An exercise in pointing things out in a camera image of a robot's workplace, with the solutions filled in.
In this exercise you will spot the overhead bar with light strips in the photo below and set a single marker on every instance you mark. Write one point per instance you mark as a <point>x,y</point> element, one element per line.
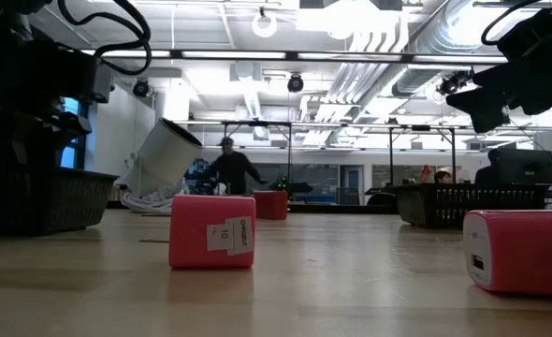
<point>175,54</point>

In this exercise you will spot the black background rig frame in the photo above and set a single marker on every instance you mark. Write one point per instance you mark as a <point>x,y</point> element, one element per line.
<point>390,154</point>
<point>289,154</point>

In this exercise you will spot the pink charger with paper label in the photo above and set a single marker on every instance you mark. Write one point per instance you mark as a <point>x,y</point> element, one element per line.
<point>192,234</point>

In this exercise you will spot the silver ventilation duct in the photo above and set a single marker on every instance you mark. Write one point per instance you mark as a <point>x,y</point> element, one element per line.
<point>444,42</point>

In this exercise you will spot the blue lit window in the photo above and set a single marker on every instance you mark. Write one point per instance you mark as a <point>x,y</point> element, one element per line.
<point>72,154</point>

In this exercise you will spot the white cylindrical lamp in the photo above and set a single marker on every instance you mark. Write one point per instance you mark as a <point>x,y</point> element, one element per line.
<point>164,159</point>

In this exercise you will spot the black plastic mesh basket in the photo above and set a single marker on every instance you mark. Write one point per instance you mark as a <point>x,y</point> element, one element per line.
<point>84,201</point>
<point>468,206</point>

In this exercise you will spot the black chair back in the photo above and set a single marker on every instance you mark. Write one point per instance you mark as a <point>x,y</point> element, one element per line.
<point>381,200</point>

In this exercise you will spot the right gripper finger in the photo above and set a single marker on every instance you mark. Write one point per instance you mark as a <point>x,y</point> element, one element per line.
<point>482,105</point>
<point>496,77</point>

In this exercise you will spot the black ceiling camera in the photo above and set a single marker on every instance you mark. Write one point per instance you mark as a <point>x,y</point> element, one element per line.
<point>295,83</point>
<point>140,87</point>
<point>454,83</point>

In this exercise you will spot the pink charger with white face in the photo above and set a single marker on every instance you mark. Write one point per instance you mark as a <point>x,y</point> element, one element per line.
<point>528,253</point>

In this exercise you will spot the black monitor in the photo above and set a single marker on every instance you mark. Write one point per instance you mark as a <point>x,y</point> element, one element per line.
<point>521,166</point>

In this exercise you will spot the red rectangular block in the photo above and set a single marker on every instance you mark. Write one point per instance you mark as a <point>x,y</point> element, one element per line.
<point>271,206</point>

